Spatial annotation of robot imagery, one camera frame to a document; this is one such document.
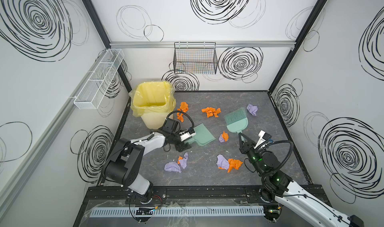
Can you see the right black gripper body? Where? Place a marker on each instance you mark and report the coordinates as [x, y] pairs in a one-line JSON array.
[[246, 149]]

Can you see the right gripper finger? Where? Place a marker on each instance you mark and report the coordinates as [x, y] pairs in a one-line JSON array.
[[243, 145], [249, 142]]

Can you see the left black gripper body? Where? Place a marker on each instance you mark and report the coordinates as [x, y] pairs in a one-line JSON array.
[[183, 144]]

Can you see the orange paper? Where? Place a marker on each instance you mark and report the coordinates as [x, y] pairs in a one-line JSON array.
[[234, 164]]

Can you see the small orange purple scrap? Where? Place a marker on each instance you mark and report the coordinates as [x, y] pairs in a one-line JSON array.
[[224, 137]]

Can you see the green hand brush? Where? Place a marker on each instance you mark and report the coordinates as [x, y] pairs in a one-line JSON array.
[[237, 121]]

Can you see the purple paper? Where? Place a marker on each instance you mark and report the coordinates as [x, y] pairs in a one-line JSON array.
[[172, 167], [222, 162]]

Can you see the green dustpan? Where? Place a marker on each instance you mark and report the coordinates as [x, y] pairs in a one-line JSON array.
[[202, 137]]

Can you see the orange paper scrap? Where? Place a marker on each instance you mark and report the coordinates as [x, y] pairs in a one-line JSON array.
[[184, 107]]

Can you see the orange paper scraps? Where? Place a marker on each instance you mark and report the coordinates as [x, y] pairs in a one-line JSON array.
[[211, 112]]

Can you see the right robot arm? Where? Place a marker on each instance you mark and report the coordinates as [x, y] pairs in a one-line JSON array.
[[281, 188]]

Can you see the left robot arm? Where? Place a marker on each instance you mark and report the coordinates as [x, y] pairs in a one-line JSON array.
[[123, 164]]

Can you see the cream trash bin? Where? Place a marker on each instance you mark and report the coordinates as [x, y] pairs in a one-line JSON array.
[[154, 116]]

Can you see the purple paper ball back right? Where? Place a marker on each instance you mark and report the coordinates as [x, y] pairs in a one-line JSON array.
[[252, 109]]

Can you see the yellow plastic bin liner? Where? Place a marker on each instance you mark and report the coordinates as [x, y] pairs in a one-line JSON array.
[[152, 97]]

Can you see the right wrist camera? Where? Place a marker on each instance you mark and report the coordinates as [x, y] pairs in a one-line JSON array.
[[263, 136]]

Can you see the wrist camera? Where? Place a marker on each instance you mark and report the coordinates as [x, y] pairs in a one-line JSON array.
[[187, 134], [263, 136]]

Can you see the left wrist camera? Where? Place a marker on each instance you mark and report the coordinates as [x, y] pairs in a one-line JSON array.
[[187, 134]]

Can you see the white slotted cable duct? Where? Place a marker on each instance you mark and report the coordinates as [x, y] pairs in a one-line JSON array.
[[190, 211]]

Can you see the black front rail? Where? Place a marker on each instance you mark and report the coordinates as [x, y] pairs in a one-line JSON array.
[[252, 194]]

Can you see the black wire basket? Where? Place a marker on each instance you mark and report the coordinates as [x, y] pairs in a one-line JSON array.
[[198, 61]]

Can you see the white wire shelf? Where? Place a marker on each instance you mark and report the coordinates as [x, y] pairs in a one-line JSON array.
[[101, 77]]

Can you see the aluminium wall rail back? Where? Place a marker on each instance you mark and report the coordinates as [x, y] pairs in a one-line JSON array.
[[203, 44]]

